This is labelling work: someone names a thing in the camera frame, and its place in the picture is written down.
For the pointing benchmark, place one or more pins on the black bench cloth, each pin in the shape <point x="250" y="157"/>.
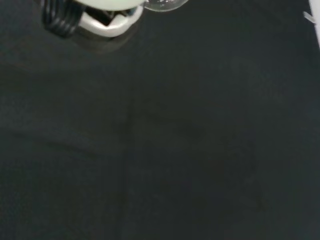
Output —
<point x="160" y="140"/>

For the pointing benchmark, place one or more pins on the grey tape piece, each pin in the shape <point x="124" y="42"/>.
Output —
<point x="310" y="17"/>

